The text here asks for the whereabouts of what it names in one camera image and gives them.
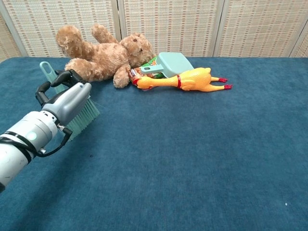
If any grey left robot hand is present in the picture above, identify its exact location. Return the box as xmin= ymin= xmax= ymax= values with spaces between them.
xmin=35 ymin=69 xmax=92 ymax=126

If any brown teddy bear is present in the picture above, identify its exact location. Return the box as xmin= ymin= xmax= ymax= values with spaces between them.
xmin=55 ymin=23 xmax=155 ymax=89

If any red-brown snack packet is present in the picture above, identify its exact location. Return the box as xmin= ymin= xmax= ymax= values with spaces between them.
xmin=126 ymin=67 xmax=146 ymax=85

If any woven folding screen panel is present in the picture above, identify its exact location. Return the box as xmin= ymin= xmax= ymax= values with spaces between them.
xmin=213 ymin=0 xmax=308 ymax=58
xmin=0 ymin=13 xmax=23 ymax=63
xmin=289 ymin=26 xmax=308 ymax=58
xmin=117 ymin=0 xmax=226 ymax=58
xmin=0 ymin=0 xmax=122 ymax=58

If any green snack packet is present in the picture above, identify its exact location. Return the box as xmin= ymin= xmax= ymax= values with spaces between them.
xmin=140 ymin=56 xmax=167 ymax=79

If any mint green dustpan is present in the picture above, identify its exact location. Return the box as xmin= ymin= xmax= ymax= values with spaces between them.
xmin=140 ymin=51 xmax=194 ymax=79

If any blue plush tablecloth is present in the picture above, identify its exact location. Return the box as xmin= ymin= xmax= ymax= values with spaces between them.
xmin=0 ymin=56 xmax=308 ymax=231

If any yellow rubber chicken toy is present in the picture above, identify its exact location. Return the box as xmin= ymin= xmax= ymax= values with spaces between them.
xmin=133 ymin=67 xmax=233 ymax=92

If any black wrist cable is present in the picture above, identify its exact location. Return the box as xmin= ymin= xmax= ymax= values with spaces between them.
xmin=0 ymin=124 xmax=73 ymax=160

